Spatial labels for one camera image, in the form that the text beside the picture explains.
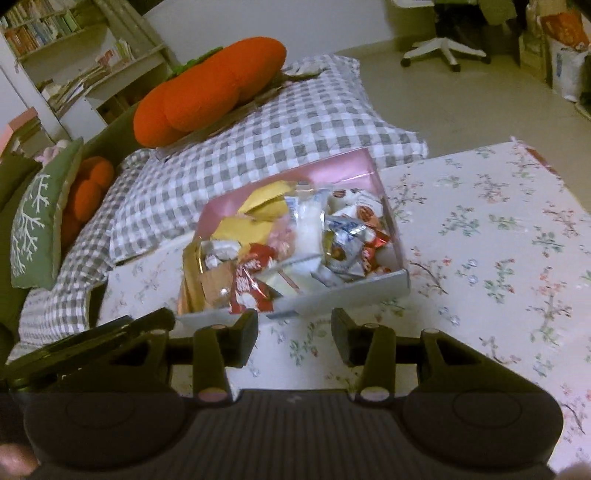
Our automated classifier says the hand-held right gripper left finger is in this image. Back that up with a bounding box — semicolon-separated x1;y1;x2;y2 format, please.
60;309;259;405

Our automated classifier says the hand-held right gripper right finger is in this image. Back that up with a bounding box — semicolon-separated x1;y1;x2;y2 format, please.
331;308;546;405

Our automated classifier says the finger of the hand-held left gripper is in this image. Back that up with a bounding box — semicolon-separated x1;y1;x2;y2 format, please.
4;307;177;389

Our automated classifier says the pink and silver cardboard box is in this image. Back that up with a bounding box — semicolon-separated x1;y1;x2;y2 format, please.
175;148;411;324

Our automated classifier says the clear white rice cake packet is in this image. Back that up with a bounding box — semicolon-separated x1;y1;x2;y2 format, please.
284;189;331;259

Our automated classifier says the green cushion with white branches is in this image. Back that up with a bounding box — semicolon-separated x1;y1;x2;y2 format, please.
9;137;86;291

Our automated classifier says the bright yellow snack packet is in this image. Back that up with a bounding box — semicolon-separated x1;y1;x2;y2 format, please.
238;181;301;217

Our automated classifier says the small orange pumpkin pillow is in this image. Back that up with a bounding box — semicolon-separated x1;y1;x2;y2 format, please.
60;156;116;245

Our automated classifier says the green sofa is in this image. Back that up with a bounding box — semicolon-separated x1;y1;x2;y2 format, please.
0;106;139;361

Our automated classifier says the pink plush toy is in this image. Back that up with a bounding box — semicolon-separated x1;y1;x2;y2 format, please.
34;138;70;164

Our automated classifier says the grey white checked blanket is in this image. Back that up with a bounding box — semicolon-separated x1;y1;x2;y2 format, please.
7;54;428;365

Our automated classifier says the pink storage box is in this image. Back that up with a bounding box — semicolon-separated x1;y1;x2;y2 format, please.
0;106;40;153

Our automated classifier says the large orange carrot plush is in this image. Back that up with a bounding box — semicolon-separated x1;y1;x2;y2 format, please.
133;38;287;149

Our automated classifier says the white bookshelf with books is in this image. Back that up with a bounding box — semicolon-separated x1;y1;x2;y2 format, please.
0;0;171;153

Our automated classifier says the white office chair base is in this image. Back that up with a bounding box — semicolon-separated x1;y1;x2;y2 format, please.
399;0;490;72

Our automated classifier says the orange and white bag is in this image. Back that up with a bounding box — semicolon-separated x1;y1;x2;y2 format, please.
538;9;591;102

